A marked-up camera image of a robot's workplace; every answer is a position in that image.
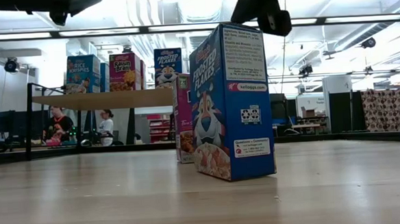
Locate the brown patterned curtain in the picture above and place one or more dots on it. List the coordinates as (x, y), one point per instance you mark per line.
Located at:
(383, 109)

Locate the black partition panel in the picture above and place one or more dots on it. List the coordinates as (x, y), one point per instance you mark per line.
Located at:
(340, 111)

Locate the brown cardboard box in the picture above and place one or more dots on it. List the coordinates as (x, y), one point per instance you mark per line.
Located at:
(309, 113)

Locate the black ceiling spotlight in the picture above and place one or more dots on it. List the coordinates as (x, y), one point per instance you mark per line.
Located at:
(11, 65)
(305, 70)
(368, 42)
(126, 49)

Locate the white pillar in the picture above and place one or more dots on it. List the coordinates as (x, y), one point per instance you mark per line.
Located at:
(337, 84)

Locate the black aluminium table frame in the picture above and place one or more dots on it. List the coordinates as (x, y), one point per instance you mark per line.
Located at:
(3, 158)

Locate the person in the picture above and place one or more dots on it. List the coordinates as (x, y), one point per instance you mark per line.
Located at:
(61, 126)
(106, 127)

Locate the red storage shelving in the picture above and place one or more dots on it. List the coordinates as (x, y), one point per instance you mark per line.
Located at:
(159, 128)

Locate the background table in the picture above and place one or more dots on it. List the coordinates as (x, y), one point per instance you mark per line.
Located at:
(307, 125)

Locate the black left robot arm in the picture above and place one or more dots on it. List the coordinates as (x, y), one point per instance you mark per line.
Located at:
(9, 3)

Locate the Frosted Flakes cereal box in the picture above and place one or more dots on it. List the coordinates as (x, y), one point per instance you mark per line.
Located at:
(241, 123)
(168, 72)

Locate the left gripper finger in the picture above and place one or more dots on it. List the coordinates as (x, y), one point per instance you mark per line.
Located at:
(86, 0)

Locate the wooden shelf board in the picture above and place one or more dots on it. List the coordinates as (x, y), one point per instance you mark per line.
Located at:
(100, 100)

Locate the black shelf leg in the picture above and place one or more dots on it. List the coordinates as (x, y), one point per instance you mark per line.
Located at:
(130, 129)
(80, 132)

